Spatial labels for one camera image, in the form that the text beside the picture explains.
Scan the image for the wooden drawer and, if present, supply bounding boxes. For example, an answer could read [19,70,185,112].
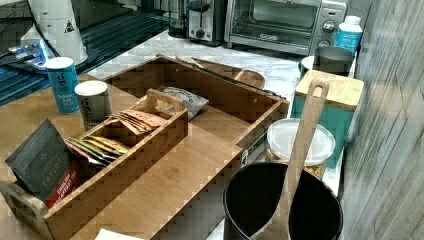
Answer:
[106,55,289,149]

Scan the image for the grey snack packet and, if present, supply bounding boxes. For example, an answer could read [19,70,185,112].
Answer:
[163,87,209,120]

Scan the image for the colourful tea bags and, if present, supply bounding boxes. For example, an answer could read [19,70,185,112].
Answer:
[65,136,129,166]

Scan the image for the clear lidded jar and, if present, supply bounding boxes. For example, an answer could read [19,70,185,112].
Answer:
[265,118,336,179]

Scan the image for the silver toaster oven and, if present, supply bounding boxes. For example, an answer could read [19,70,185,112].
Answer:
[224,0,347,56]

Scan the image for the orange tea bags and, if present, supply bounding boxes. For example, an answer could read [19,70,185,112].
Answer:
[106,109,167,135]

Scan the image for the white blue bottle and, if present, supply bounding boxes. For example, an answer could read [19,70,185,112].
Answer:
[334,15,363,53]

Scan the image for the white paper napkin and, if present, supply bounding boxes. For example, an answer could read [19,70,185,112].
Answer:
[94,229,143,240]

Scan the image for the silver black toaster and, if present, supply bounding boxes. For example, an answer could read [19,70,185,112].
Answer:
[186,0,228,47]

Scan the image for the wooden spoon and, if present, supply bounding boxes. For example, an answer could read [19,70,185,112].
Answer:
[250,78,329,240]

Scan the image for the teal canister with wooden lid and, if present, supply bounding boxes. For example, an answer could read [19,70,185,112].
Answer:
[291,70,364,168]

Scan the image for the dark grey cup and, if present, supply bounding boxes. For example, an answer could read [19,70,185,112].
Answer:
[313,46,354,76]

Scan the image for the wooden tea caddy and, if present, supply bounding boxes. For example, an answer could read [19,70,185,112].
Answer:
[1,89,188,240]

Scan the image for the blue salt canister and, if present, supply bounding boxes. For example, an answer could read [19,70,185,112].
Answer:
[45,57,79,114]

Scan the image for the grey pepper canister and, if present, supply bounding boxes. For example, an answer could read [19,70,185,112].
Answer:
[74,80,111,130]

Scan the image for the black utensil holder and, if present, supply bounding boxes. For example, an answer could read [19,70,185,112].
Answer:
[222,162,344,240]

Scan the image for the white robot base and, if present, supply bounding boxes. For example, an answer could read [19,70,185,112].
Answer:
[21,0,88,65]

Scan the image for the dark Taylors tea packet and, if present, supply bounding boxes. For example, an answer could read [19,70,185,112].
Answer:
[6,119,81,209]

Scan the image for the teal mug with white plate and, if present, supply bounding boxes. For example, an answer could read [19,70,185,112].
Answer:
[298,55,315,79]

